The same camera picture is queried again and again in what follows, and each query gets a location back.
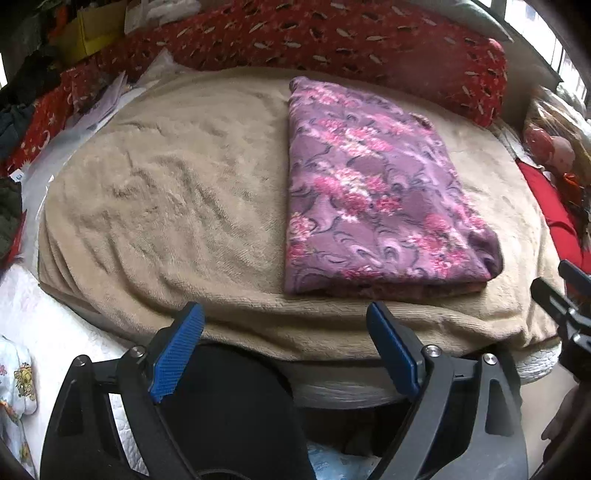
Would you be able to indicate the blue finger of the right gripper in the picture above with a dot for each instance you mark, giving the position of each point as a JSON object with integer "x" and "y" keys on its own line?
{"x": 558, "y": 307}
{"x": 574, "y": 276}

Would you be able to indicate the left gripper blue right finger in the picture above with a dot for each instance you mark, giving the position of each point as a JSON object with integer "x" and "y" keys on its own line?
{"x": 465, "y": 419}

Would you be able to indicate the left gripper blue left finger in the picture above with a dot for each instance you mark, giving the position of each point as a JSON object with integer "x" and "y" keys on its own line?
{"x": 82, "y": 441}

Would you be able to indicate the purple floral garment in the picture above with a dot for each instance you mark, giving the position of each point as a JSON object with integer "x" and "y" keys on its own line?
{"x": 376, "y": 207}

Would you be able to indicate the person's right hand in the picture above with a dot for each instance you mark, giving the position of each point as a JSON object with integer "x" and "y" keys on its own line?
{"x": 561, "y": 423}

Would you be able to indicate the red cloth at right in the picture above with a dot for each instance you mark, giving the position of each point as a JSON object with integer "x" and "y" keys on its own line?
{"x": 558, "y": 219}

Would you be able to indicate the cartoon print cloth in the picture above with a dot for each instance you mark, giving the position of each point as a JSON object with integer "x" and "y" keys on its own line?
{"x": 18, "y": 399}

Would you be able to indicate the white quilted bedsheet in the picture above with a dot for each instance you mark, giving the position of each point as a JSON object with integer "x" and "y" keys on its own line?
{"x": 54, "y": 335}

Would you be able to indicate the doll in plastic wrap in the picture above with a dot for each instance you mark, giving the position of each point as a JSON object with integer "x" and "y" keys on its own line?
{"x": 558, "y": 138}

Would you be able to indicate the black trouser leg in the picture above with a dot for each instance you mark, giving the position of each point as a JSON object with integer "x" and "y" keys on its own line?
{"x": 233, "y": 417}

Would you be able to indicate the red patterned pillow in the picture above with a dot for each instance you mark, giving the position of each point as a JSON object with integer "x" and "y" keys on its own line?
{"x": 396, "y": 44}

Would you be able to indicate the beige fleece blanket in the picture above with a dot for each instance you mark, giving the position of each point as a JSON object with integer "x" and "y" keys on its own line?
{"x": 182, "y": 197}

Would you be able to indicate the clear plastic sheet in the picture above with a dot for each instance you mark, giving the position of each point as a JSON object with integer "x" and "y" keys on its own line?
{"x": 79, "y": 128}

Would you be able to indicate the grey pillow behind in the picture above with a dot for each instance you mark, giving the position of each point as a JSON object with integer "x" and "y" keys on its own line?
{"x": 474, "y": 17}

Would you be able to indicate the red star-print fabric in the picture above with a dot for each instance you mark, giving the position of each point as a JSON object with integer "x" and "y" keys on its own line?
{"x": 41, "y": 129}

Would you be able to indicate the yellow cardboard box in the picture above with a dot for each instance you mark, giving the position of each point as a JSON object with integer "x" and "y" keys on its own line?
{"x": 93, "y": 29}

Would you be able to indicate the white plastic bag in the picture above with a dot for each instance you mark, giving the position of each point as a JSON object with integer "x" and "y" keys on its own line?
{"x": 141, "y": 14}

